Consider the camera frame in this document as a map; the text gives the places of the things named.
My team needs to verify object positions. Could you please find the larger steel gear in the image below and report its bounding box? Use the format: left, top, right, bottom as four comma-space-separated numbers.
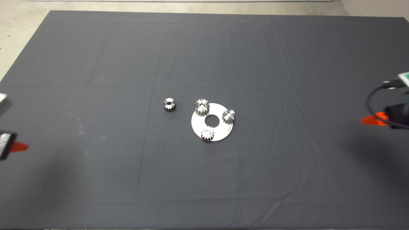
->
195, 98, 210, 116

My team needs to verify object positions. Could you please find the black right camera cable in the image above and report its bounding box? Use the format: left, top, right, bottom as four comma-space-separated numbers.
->
366, 80, 409, 130

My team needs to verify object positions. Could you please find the dark grey table cloth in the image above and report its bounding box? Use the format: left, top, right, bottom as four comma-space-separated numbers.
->
0, 10, 409, 230

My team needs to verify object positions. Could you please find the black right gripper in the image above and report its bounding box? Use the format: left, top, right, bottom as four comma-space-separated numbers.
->
361, 103, 409, 129

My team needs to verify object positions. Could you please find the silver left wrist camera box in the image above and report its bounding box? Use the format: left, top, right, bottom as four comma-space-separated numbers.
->
0, 93, 12, 117

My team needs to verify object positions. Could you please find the round metal plate with hole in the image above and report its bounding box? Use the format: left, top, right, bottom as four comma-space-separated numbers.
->
191, 103, 234, 142

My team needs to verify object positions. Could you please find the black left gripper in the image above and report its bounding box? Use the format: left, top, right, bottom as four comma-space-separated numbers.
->
0, 132, 29, 161

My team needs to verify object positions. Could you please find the small steel gear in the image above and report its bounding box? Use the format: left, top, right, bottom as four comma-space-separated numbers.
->
163, 97, 177, 112
200, 126, 215, 142
222, 109, 236, 125

